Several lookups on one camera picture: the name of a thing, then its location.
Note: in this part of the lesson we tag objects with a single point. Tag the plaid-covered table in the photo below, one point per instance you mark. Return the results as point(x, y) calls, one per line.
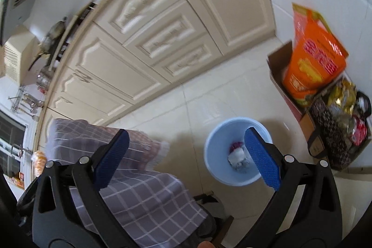
point(145, 198)

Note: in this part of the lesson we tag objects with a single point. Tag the white crumpled paper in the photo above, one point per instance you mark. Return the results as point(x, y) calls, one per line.
point(237, 159)

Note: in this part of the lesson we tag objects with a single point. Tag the gold foil packet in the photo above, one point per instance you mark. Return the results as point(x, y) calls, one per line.
point(344, 97)

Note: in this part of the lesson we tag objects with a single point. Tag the light blue plastic bin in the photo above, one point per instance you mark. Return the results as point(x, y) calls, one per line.
point(216, 149)

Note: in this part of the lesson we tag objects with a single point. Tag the kitchen window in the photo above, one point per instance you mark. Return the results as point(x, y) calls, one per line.
point(11, 131)

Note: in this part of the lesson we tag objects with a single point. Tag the small orange plastic bag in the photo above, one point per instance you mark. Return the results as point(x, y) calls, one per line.
point(39, 162)

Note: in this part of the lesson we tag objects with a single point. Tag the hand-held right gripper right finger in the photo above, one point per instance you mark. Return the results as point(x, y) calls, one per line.
point(261, 159)

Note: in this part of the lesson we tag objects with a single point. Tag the cream kitchen base cabinet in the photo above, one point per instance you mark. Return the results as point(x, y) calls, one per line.
point(203, 4)

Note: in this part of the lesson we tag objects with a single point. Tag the steel wok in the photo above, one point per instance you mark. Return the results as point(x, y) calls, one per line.
point(53, 31)

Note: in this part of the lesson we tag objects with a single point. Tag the metal utensil rack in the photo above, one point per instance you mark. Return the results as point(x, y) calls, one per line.
point(27, 102)

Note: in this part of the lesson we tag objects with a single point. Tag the brown cardboard box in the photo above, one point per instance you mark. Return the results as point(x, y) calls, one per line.
point(279, 62)

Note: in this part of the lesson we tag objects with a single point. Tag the dark wooden stool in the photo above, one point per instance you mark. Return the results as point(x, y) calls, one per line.
point(216, 224)

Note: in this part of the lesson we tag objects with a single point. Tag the red and white packet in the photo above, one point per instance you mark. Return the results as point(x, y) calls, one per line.
point(359, 131)

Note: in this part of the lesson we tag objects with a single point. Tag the black gas stove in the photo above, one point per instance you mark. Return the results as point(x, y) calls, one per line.
point(84, 14)

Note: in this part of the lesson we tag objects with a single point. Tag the cream lattice wall cabinet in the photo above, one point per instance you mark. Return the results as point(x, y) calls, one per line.
point(13, 62)

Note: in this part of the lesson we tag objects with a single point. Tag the cream carved drawer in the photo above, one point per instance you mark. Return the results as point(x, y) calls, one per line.
point(167, 34)
point(139, 8)
point(189, 57)

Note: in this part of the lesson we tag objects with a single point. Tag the stainless steel pot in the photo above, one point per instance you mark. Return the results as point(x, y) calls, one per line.
point(45, 78)

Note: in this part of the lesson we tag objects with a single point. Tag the orange printed bag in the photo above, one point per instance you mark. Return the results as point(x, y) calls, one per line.
point(314, 62)

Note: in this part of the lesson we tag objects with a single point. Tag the magenta wrapper scrap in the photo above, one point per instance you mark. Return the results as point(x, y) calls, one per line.
point(236, 146)

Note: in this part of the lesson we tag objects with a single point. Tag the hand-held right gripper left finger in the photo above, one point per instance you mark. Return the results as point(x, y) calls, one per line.
point(112, 159)

